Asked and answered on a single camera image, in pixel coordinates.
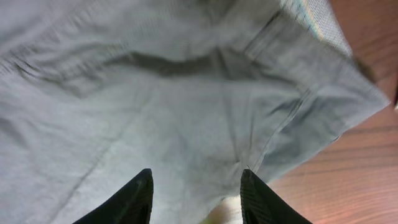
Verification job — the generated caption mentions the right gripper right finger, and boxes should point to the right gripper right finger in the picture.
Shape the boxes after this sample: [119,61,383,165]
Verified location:
[240,169,312,224]

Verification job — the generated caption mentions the grey shorts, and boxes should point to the grey shorts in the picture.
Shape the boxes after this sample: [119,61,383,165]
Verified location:
[1,0,389,223]

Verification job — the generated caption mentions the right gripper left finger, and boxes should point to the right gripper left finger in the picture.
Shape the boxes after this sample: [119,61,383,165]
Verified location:
[73,169,154,224]

